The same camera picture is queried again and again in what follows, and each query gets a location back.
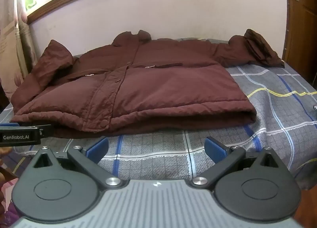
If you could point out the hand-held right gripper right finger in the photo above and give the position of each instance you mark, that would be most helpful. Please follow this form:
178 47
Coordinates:
216 149

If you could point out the brown puffer jacket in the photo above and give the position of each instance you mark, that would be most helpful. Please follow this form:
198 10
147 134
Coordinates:
161 89

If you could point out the grey plaid bed sheet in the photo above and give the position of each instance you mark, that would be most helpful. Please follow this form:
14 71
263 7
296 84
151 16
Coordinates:
272 119

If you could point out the beige floral curtain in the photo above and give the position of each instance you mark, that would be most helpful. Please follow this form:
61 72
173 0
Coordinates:
14 45

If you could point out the wooden door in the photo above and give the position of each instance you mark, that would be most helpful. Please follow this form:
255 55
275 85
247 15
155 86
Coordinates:
301 32

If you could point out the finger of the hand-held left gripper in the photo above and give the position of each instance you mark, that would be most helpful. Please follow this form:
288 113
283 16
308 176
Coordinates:
10 124

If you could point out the purple printed cloth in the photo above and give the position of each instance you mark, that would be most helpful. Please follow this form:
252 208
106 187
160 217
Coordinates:
7 193

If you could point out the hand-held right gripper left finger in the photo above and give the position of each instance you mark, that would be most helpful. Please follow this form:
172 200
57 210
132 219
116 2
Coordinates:
97 149

